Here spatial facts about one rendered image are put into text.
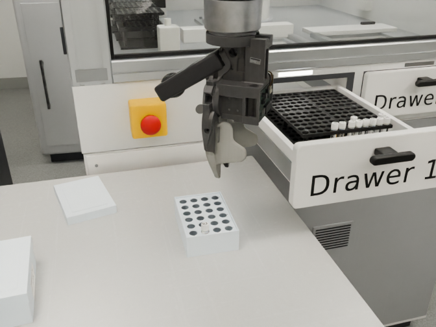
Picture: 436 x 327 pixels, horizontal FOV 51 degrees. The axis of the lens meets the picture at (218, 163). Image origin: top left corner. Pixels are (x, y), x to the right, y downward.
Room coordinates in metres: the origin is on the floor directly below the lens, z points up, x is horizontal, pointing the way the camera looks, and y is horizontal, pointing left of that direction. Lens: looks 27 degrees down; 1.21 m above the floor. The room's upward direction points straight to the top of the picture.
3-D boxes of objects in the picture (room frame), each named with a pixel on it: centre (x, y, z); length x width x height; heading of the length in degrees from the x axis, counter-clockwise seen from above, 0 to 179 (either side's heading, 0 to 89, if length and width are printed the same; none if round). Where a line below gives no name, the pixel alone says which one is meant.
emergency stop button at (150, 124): (0.83, 0.13, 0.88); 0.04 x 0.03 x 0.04; 105
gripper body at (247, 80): (0.61, -0.03, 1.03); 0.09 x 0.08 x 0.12; 69
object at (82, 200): (0.73, 0.25, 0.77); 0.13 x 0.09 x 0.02; 28
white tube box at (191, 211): (0.63, 0.02, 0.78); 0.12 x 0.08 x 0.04; 13
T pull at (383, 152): (0.63, -0.26, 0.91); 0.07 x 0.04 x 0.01; 105
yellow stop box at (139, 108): (0.86, 0.14, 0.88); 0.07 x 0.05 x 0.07; 105
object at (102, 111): (1.44, -0.08, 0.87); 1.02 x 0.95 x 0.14; 105
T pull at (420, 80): (1.02, -0.48, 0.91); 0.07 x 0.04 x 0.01; 105
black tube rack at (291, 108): (0.85, -0.20, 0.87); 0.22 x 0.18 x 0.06; 15
